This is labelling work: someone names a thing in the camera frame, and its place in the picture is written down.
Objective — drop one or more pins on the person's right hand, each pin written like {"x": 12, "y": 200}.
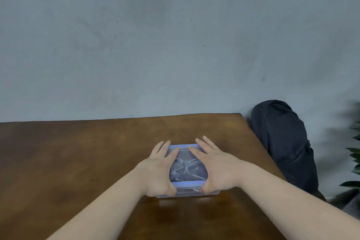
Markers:
{"x": 222, "y": 171}

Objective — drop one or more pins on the person's left hand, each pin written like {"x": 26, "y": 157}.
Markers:
{"x": 153, "y": 171}

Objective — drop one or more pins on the person's right middle finger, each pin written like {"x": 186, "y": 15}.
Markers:
{"x": 201, "y": 145}

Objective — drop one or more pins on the person's left middle finger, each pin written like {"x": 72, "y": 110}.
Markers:
{"x": 167, "y": 147}

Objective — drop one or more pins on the person's left thumb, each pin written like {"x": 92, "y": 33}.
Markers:
{"x": 171, "y": 187}

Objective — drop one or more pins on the person's right thumb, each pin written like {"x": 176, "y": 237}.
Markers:
{"x": 206, "y": 186}

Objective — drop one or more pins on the clear container with blue lid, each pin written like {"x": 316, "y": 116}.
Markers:
{"x": 185, "y": 147}

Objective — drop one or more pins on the person's left forearm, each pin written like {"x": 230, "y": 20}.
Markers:
{"x": 104, "y": 208}

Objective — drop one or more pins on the person's right forearm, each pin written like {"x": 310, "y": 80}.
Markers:
{"x": 289, "y": 200}

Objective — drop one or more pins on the green leafy plant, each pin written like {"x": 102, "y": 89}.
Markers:
{"x": 355, "y": 161}

